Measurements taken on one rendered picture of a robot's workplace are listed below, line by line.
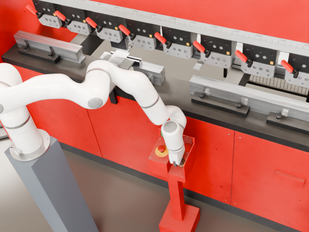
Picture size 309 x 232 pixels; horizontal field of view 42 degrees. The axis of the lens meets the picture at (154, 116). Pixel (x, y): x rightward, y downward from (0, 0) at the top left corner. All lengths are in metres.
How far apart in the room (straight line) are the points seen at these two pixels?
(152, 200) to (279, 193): 0.90
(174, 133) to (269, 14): 0.63
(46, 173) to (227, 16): 1.09
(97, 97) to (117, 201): 1.43
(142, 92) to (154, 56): 2.27
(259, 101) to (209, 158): 0.50
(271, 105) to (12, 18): 1.71
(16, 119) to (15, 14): 1.19
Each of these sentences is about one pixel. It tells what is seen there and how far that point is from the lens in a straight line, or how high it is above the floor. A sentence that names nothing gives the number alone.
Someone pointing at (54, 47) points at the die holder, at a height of 0.96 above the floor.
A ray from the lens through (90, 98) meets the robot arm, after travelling 1.54.
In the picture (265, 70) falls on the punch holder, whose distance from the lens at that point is 1.88.
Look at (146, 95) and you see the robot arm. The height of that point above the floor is 1.29.
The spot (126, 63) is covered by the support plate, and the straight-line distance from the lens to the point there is 2.24.
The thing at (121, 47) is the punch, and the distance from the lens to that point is 2.24.
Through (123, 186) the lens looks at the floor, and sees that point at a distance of 2.92.
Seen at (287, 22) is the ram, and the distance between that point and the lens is 1.71.
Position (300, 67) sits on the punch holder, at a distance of 1.83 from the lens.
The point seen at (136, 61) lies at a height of 1.00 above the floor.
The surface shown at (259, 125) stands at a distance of 2.04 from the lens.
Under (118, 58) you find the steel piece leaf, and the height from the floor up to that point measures 1.00.
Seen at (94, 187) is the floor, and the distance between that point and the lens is 2.96.
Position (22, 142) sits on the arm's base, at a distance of 1.87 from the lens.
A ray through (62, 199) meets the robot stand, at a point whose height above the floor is 0.64.
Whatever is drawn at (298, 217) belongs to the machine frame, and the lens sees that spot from 2.52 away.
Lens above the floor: 2.41
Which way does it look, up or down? 47 degrees down
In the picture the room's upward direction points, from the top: 9 degrees counter-clockwise
